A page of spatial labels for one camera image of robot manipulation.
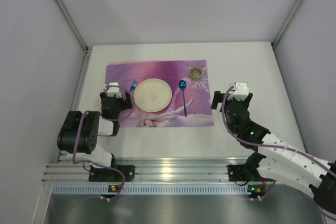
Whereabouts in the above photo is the purple printed placemat cloth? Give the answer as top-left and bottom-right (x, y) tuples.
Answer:
(105, 60), (214, 127)

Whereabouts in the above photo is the aluminium frame post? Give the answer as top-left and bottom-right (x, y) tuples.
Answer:
(54, 0), (88, 52)
(271, 0), (322, 49)

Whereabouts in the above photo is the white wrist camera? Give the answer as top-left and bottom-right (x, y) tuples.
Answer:
(102, 82), (122, 98)
(229, 82), (249, 101)

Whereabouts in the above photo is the blue metal fork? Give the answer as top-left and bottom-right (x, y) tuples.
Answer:
(130, 80), (137, 92)

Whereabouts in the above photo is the perforated cable duct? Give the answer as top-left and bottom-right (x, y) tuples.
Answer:
(52, 184), (265, 195)

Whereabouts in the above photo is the left aluminium frame post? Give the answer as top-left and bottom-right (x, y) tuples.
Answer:
(54, 0), (88, 52)

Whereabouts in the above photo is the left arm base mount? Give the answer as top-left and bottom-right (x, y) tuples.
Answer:
(83, 163), (135, 182)

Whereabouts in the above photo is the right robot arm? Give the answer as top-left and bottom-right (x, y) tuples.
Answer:
(211, 88), (335, 214)

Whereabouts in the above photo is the cream round plate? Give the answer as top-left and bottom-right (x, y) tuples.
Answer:
(133, 78), (172, 113)

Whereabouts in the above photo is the aluminium mounting rail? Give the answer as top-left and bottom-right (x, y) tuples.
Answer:
(42, 157), (246, 184)

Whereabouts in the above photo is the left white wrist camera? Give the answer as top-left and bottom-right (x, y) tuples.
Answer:
(102, 82), (122, 98)

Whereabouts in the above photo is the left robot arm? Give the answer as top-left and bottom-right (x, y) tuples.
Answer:
(57, 91), (133, 169)

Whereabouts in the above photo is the small beige cup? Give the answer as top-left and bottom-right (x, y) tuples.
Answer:
(189, 67), (204, 81)

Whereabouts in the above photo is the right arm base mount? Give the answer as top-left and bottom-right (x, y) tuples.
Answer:
(227, 165), (264, 182)

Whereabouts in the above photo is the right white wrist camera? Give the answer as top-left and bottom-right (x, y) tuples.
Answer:
(229, 82), (249, 101)

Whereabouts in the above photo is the blue metal spoon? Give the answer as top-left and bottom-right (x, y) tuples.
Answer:
(178, 80), (187, 117)

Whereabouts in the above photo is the right aluminium frame post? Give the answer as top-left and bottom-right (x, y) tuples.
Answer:
(271, 0), (322, 49)

